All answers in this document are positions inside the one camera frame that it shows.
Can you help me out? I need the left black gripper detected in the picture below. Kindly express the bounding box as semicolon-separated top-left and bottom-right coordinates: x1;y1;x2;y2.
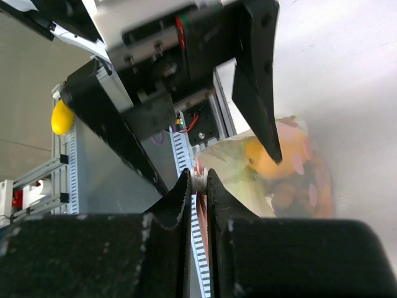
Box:
60;1;282;194

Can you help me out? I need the yellow potato toy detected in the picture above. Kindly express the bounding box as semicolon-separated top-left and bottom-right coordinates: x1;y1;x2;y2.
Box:
243;129;311;180

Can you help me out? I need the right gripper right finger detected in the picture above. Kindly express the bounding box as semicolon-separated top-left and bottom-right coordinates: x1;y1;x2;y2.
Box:
207;169;396;297

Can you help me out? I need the longan fruit bunch toy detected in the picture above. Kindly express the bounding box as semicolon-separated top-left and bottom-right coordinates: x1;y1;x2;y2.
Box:
271;154;334;219

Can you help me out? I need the yellow lemon toy background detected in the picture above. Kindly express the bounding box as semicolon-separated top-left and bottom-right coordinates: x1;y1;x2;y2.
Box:
51;100;74;135

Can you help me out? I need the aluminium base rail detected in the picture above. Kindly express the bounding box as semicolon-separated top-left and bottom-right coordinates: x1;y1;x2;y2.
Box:
209;69;236;140

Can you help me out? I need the clear zip top bag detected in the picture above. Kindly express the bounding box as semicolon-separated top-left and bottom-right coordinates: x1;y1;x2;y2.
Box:
195;115;321;217

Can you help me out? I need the white slotted cable duct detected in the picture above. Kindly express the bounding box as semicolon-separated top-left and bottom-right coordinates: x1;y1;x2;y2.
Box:
169;126;211;297

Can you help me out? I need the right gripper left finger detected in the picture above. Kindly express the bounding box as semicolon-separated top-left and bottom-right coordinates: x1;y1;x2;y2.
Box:
1;169;192;297

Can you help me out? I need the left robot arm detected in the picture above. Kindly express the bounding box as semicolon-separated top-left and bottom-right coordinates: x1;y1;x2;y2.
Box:
1;1;282;194

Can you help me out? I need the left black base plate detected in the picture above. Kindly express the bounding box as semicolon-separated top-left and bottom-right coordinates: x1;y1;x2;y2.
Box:
177;99;219;146

